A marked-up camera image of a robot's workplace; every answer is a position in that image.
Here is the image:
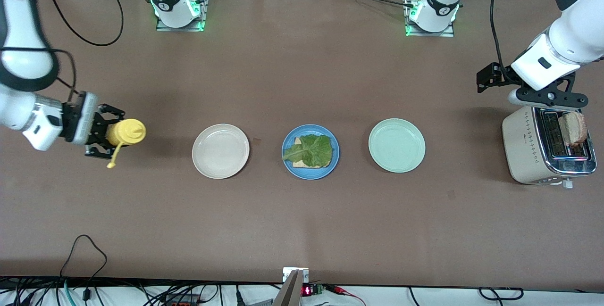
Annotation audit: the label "yellow squeeze bottle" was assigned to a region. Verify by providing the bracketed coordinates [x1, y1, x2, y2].
[106, 118, 147, 169]

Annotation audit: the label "brown toasted bread slice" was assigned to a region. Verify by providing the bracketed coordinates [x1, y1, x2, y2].
[558, 111, 589, 146]

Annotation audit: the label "green lettuce leaf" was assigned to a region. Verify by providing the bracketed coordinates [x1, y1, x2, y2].
[282, 134, 333, 167]

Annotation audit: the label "pale bread slice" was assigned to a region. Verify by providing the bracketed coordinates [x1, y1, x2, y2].
[292, 137, 331, 169]

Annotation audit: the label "pale green plate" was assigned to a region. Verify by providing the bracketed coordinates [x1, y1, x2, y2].
[369, 118, 426, 174]

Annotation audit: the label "cream white plate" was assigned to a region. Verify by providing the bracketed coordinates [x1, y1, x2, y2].
[192, 124, 250, 180]

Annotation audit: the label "blue plate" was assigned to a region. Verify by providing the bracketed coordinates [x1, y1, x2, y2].
[282, 124, 340, 180]

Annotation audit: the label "beige chrome toaster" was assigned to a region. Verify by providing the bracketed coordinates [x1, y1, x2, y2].
[502, 106, 597, 189]

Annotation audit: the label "grey metal stand bar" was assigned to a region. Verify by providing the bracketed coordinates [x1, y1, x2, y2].
[273, 269, 305, 306]

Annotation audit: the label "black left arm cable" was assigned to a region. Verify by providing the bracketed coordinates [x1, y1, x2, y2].
[490, 0, 516, 80]

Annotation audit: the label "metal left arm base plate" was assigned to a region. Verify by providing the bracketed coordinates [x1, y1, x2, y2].
[405, 0, 456, 38]

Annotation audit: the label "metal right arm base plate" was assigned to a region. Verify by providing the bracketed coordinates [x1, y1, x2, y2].
[156, 0, 211, 32]

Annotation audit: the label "black looped table cable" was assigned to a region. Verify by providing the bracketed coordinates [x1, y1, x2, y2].
[60, 234, 108, 301]

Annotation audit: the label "black flat cable loop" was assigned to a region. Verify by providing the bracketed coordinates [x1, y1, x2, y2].
[479, 287, 524, 301]

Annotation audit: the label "small white bracket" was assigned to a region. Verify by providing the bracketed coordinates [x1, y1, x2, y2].
[283, 267, 309, 282]

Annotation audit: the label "red clip wires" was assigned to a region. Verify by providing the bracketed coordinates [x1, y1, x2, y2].
[326, 285, 366, 306]

